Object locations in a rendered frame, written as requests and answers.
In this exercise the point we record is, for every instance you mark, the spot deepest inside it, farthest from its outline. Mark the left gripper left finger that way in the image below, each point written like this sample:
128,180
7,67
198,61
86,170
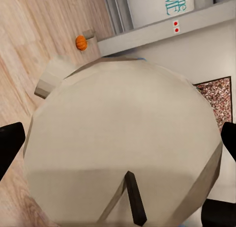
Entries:
11,139

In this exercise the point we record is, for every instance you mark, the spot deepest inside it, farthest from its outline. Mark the picture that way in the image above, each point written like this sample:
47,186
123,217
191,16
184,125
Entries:
218,92

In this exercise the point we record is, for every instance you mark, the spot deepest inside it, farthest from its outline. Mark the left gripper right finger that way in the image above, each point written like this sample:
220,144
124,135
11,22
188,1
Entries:
228,135

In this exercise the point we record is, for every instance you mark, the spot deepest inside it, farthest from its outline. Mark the pumpkin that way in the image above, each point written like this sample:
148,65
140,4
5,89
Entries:
81,43

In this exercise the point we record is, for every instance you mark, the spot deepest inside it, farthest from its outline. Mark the pillar candle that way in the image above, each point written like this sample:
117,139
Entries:
55,71
122,142
88,34

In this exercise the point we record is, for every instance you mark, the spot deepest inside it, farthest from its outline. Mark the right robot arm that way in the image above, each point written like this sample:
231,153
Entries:
213,213

